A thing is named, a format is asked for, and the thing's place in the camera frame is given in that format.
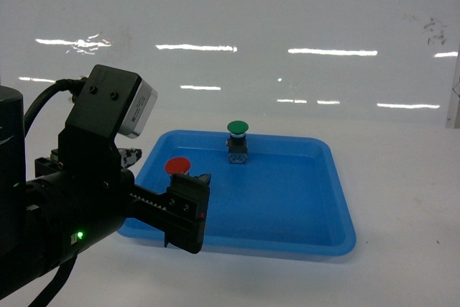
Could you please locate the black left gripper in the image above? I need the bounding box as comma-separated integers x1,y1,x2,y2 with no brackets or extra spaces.
28,128,211,260

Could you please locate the red push button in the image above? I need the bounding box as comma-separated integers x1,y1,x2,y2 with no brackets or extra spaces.
164,157,191,175

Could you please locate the green push button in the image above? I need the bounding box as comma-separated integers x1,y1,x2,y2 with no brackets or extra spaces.
226,120,249,164

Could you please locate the blue plastic tray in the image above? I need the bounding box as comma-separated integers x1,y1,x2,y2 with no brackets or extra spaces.
136,130,357,260

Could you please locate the white glossy back panel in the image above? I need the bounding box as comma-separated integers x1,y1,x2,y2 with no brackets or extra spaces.
1,0,459,127

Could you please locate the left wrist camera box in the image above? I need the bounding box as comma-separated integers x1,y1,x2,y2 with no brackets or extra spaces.
65,65,158,139

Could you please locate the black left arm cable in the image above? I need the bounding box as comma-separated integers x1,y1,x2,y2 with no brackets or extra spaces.
23,77,87,128

